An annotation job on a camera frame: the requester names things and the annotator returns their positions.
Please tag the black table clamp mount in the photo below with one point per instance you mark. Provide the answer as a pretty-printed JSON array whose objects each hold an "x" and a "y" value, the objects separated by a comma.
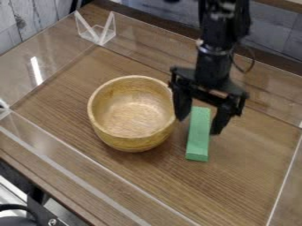
[{"x": 38, "y": 216}]

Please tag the wooden bowl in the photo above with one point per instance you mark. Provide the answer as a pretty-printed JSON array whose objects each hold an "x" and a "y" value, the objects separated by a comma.
[{"x": 132, "y": 113}]

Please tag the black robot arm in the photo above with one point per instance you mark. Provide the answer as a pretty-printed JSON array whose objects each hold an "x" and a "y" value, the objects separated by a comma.
[{"x": 225, "y": 24}]

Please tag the green rectangular block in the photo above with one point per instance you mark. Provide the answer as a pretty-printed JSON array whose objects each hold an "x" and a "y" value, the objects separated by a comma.
[{"x": 199, "y": 138}]

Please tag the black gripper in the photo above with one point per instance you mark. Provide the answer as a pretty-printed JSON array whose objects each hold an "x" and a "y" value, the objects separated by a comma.
[{"x": 208, "y": 83}]

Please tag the clear acrylic corner bracket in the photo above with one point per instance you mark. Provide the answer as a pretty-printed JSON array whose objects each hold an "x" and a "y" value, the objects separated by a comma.
[{"x": 97, "y": 34}]

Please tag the clear acrylic tray wall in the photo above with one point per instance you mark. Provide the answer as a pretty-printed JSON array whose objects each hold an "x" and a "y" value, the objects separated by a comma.
[{"x": 84, "y": 185}]

